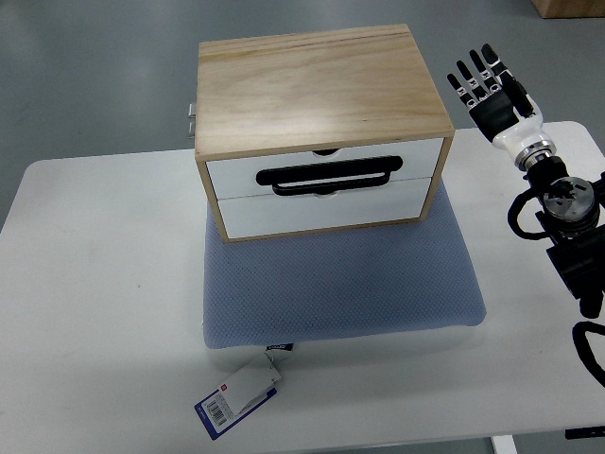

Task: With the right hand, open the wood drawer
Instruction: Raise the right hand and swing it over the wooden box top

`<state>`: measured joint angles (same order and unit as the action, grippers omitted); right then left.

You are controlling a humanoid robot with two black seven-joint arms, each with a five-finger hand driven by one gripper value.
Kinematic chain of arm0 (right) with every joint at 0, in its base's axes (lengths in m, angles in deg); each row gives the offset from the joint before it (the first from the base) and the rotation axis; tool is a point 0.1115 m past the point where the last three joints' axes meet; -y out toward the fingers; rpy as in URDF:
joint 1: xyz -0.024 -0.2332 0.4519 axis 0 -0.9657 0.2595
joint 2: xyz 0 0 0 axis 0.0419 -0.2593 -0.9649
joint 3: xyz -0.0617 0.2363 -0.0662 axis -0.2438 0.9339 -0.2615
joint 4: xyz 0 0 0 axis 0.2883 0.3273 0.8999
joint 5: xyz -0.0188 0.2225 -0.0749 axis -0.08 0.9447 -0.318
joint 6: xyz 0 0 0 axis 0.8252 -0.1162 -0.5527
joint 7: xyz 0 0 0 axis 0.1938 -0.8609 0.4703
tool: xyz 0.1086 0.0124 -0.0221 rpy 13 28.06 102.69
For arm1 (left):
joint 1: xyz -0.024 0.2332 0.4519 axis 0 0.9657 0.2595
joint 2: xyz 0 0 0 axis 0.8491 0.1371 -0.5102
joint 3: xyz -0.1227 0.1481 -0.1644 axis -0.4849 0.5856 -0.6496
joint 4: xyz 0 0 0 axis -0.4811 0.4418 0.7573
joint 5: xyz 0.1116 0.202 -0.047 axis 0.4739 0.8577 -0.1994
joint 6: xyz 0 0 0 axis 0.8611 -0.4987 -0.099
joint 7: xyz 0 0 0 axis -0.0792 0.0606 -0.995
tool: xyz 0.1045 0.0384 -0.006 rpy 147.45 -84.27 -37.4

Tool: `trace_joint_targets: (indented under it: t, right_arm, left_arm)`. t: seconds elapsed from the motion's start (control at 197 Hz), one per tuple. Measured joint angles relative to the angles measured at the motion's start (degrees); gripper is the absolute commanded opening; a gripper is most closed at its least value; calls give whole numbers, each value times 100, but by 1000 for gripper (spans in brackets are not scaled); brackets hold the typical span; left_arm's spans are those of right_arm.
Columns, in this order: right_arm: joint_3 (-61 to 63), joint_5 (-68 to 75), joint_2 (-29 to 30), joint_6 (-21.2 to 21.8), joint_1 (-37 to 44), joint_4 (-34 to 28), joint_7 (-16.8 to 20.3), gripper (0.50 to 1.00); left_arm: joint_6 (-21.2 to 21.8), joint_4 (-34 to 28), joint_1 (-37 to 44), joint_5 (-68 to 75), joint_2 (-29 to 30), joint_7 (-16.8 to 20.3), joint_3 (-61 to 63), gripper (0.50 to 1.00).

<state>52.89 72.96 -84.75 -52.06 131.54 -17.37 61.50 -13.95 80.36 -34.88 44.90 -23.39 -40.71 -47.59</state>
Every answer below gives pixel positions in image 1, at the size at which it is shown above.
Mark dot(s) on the white blue product tag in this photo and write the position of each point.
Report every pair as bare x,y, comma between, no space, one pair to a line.
238,396

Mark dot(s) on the blue mesh cushion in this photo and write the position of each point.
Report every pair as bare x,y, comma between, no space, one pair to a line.
339,285

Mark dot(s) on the white drawer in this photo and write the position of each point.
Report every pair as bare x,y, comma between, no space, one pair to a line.
236,178

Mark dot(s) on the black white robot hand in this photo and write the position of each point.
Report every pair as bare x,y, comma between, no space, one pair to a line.
502,109

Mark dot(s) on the cardboard box corner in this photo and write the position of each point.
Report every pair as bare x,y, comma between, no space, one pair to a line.
569,9

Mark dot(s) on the black table control panel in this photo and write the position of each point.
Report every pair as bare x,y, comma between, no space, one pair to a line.
584,433

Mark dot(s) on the black drawer handle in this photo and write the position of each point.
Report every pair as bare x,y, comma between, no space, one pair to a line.
328,178

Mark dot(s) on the metal bracket behind cabinet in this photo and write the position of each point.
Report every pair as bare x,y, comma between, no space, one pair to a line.
192,114

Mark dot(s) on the wooden drawer cabinet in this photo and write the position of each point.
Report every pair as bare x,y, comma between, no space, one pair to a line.
320,92

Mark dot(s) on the white table leg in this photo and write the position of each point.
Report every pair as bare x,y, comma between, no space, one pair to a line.
504,444

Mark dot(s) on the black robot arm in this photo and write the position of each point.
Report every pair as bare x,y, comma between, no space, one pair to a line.
571,208

